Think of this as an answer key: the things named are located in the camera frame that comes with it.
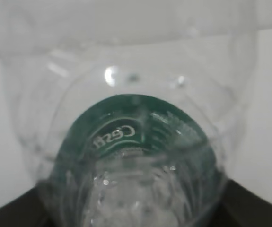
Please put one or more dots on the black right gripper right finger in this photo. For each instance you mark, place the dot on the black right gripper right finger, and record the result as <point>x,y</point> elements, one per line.
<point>241,208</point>

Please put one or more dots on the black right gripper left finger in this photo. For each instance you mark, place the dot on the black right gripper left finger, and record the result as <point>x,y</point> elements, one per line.
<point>28,210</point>

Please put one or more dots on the clear green-label water bottle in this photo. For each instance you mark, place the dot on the clear green-label water bottle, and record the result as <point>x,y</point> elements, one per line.
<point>129,111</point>

